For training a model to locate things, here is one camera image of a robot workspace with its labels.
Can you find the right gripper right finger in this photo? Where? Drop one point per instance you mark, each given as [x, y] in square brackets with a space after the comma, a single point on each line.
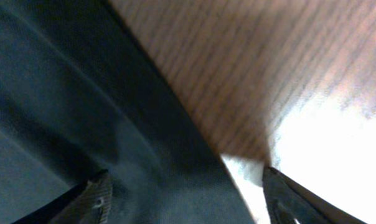
[289, 202]

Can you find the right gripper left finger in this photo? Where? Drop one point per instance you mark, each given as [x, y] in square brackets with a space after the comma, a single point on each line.
[88, 202]

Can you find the black t-shirt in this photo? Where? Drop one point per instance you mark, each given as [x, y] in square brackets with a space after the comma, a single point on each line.
[79, 96]

